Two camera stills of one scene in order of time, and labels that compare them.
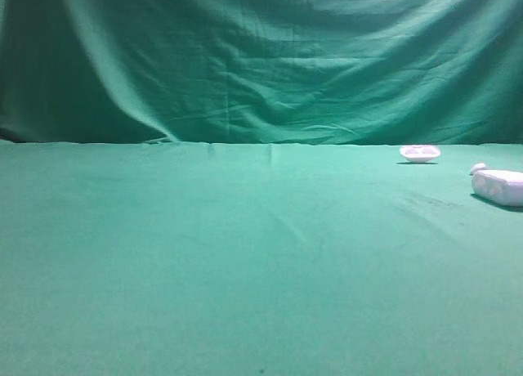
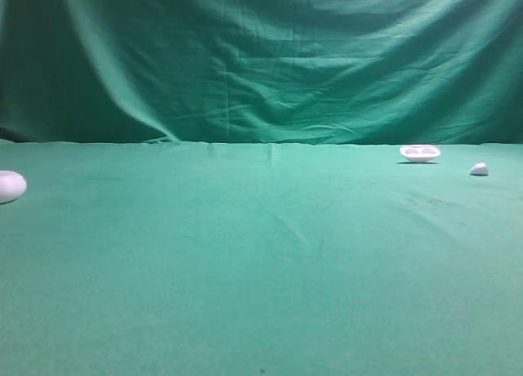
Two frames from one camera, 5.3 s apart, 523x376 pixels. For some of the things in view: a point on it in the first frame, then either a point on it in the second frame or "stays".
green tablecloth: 131,258 stays
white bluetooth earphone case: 500,185 → 12,185
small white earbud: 478,166 stays
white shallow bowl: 419,153 stays
